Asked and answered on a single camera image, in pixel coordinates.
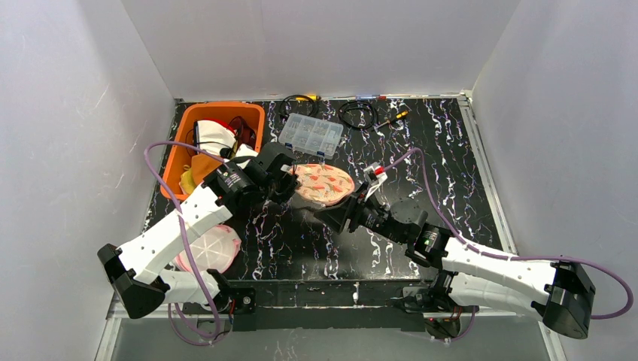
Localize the floral pink fabric pouch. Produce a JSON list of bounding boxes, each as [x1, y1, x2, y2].
[[289, 163, 355, 206]]

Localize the white bra black straps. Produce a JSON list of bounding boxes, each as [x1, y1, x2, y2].
[[191, 118, 238, 158]]

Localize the orange bra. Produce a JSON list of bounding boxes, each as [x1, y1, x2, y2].
[[190, 153, 221, 186]]

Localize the white mesh laundry bag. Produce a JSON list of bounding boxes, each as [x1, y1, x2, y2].
[[190, 225, 242, 273]]

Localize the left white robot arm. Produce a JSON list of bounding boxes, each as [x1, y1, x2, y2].
[[97, 143, 298, 319]]

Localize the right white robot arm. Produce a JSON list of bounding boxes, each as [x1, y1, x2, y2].
[[314, 196, 596, 339]]

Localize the dark maroon bra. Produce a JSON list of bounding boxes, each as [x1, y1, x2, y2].
[[229, 116, 257, 150]]

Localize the yellow bra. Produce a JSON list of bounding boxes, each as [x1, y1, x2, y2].
[[179, 169, 197, 195]]

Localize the clear plastic screw box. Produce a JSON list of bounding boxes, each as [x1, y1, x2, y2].
[[278, 114, 344, 159]]

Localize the orange plastic bin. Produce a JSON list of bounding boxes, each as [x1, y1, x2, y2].
[[163, 102, 266, 201]]

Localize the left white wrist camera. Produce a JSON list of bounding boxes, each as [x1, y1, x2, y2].
[[232, 144, 259, 164]]

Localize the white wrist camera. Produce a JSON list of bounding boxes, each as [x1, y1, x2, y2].
[[232, 144, 259, 164], [363, 162, 387, 201]]

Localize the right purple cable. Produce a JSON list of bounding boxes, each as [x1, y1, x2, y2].
[[378, 147, 635, 320]]

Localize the purple cable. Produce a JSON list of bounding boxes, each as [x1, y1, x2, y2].
[[378, 147, 635, 320], [143, 141, 235, 347]]

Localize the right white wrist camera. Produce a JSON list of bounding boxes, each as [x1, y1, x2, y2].
[[363, 162, 387, 201]]

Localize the black coiled cable left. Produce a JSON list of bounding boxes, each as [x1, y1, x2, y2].
[[278, 94, 321, 120]]

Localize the black coiled cable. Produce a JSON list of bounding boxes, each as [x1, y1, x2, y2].
[[338, 100, 380, 131], [278, 94, 321, 120]]

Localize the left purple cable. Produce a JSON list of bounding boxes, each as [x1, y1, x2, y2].
[[143, 141, 235, 347]]

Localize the yellow handled screwdriver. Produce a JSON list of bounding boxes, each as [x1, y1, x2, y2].
[[374, 111, 409, 131]]

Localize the black coiled cable right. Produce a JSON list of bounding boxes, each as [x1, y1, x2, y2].
[[338, 100, 380, 131]]

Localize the aluminium right rail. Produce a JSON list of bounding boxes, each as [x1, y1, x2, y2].
[[457, 89, 567, 361]]

